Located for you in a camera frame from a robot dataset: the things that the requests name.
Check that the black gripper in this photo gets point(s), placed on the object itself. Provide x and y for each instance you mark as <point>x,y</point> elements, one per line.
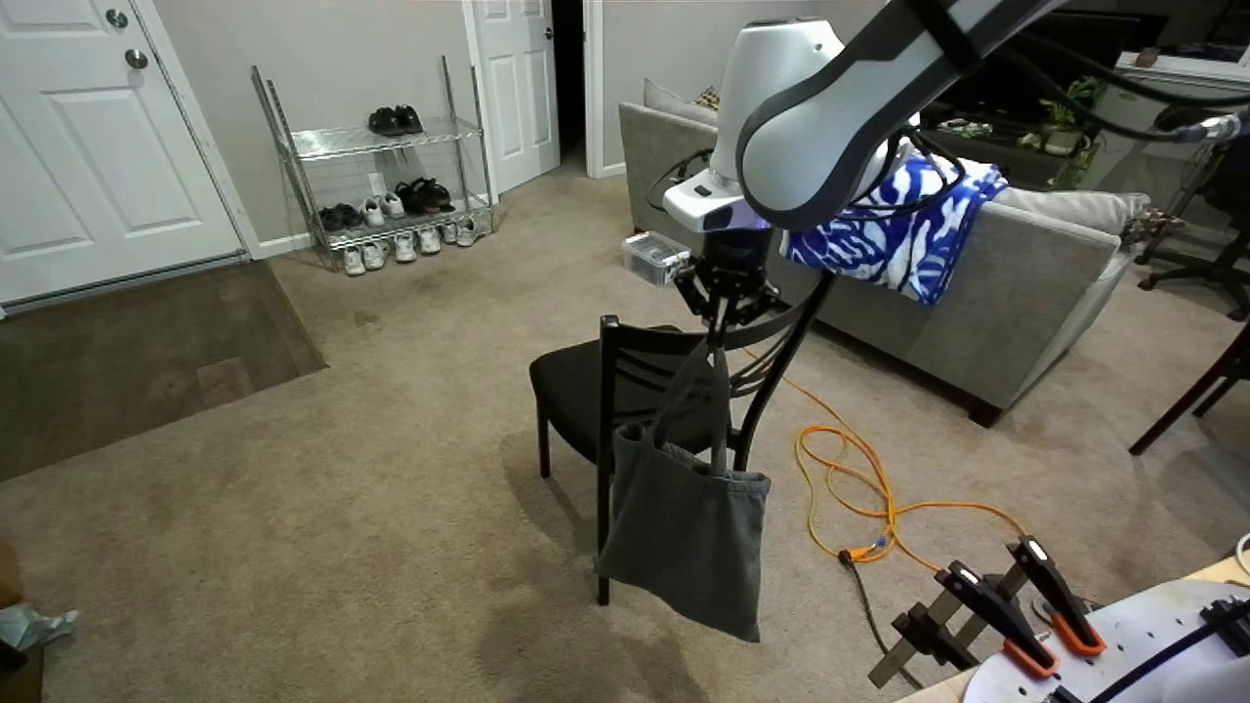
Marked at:
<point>741,258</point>

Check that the grey tote bag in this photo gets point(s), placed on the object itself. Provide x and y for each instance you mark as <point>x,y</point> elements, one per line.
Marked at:
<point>687,534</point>

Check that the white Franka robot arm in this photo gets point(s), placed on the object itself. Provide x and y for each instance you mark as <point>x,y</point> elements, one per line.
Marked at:
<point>835,118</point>

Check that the black wooden chair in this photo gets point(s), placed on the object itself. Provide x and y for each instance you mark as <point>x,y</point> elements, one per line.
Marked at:
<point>571,390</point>

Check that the dark wooden chair leg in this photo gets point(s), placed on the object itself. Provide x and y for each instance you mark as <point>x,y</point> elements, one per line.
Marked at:
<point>1193,396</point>

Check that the black office chair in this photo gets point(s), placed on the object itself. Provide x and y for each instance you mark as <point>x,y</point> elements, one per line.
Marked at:
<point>1211,258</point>

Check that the clear plastic storage box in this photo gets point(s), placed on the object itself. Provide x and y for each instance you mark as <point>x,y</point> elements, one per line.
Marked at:
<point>651,258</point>

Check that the blue white patterned blanket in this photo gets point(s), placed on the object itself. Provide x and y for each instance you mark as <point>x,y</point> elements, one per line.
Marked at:
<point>912,238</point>

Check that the white interior door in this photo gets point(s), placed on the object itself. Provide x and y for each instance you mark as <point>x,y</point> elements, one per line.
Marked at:
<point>519,92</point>

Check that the grey fabric sofa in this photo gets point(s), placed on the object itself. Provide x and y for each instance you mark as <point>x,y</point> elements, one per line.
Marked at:
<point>1042,298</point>

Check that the black sneaker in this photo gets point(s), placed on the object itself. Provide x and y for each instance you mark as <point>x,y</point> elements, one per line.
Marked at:
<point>440,198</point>
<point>341,216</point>
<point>413,198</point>

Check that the white high-top sneaker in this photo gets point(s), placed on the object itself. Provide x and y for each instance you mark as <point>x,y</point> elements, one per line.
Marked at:
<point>379,202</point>

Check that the black slip-on shoe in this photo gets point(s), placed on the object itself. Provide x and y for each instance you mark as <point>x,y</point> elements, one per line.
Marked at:
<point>408,118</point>
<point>379,121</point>

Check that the green houseplant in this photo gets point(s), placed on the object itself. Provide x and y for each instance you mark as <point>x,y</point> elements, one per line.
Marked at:
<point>1088,101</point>

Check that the black orange bar clamp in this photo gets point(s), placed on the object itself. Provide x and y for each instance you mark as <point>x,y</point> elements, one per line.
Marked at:
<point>1059,599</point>
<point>999,610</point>

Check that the white desk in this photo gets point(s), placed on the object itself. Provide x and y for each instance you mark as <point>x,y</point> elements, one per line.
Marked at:
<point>1193,65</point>

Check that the grey robot mounting plate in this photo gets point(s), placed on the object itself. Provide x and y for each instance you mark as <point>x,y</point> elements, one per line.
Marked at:
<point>1146,627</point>

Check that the brown door mat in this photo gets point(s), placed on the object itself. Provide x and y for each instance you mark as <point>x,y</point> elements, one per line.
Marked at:
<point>129,358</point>

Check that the round metal door knob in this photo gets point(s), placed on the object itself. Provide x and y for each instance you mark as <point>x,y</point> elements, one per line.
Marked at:
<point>140,60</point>

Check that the white six-panel entry door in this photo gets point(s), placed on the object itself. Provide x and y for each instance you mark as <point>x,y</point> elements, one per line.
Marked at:
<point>93,157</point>

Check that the metal door deadbolt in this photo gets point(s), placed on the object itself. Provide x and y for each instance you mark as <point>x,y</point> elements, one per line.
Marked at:
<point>119,17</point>

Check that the crumpled grey wrap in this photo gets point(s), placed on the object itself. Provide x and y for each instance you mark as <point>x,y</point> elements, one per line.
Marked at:
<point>41,627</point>

